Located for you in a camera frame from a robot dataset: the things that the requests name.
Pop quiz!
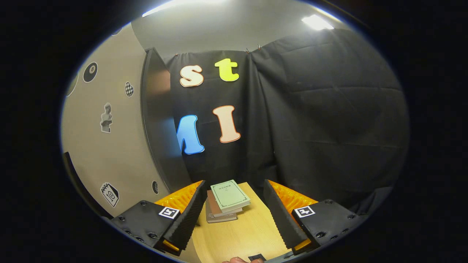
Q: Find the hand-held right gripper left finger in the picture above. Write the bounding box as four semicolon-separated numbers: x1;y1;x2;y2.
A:
110;180;208;256

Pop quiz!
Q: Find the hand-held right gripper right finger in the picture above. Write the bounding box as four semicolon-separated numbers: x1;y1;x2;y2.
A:
263;179;366;256

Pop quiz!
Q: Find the light grey cabinet door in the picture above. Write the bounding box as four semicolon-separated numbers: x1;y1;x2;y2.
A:
60;24;170;220

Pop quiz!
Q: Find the black door handle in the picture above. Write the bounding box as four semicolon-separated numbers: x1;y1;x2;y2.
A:
63;152;111;220

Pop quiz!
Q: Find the grey book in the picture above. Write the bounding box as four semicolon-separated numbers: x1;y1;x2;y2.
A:
205;199;238;224

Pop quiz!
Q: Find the green book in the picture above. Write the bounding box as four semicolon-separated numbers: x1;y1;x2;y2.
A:
210;179;251;213

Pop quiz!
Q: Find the black backdrop cloth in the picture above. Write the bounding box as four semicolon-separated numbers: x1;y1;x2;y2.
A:
166;28;410;216

